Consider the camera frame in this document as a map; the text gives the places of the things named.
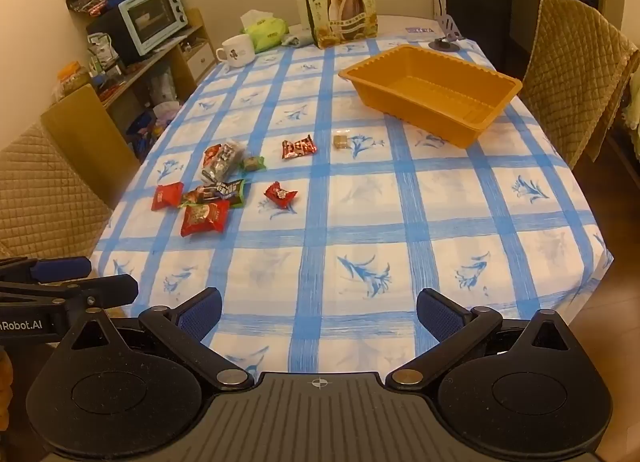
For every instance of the green edged dark packet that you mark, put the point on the green edged dark packet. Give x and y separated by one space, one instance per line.
222 190

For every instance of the white mug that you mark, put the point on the white mug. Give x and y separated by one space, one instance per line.
237 50

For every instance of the green tissue pack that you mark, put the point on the green tissue pack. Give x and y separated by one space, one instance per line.
267 32

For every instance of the clear plastic bag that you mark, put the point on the clear plastic bag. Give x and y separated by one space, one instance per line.
162 85

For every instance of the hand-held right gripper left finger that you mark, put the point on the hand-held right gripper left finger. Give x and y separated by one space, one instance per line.
202 314

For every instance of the green candy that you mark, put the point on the green candy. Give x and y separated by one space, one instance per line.
253 163

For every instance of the light blue toaster oven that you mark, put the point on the light blue toaster oven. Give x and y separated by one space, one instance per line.
152 17

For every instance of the wooden chair quilted cushion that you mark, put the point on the wooden chair quilted cushion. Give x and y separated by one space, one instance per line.
45 182

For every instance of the small red candy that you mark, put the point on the small red candy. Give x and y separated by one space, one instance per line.
280 194

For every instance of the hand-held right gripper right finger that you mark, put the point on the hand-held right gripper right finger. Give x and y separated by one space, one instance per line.
440 314

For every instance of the orange jar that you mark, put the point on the orange jar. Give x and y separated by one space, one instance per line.
70 82

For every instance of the brown cube candy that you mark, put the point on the brown cube candy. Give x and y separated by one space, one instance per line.
341 141

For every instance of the wooden shelf cabinet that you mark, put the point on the wooden shelf cabinet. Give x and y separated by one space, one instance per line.
187 50

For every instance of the pink plastic bag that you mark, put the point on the pink plastic bag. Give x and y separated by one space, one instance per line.
167 113

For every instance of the red black bag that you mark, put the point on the red black bag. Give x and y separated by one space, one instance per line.
87 0

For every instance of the white thermos bottle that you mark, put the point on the white thermos bottle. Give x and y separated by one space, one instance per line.
298 5

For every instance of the blue plastic item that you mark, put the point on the blue plastic item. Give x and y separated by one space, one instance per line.
142 135

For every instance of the quilted covered chair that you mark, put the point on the quilted covered chair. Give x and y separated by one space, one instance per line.
570 77

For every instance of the sunflower seed box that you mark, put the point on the sunflower seed box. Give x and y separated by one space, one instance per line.
340 7

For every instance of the clear silver packet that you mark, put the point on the clear silver packet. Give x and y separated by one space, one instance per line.
220 160

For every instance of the grey cloth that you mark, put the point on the grey cloth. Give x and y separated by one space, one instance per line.
295 40

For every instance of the phone stand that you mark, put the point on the phone stand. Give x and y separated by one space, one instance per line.
446 32

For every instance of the red foil packet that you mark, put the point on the red foil packet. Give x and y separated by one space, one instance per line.
168 194

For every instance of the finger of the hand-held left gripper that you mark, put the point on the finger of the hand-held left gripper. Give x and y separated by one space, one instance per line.
60 268
115 289

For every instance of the blue checked tablecloth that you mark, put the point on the blue checked tablecloth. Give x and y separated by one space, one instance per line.
350 222

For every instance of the person's left hand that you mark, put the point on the person's left hand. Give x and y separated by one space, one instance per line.
5 382

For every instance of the orange plastic tray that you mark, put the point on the orange plastic tray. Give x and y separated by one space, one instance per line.
425 82

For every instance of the green white bags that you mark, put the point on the green white bags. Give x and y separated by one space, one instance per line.
102 55

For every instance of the red brown candy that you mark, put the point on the red brown candy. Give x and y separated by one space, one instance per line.
298 147

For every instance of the large red packet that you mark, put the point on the large red packet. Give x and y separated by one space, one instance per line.
205 217

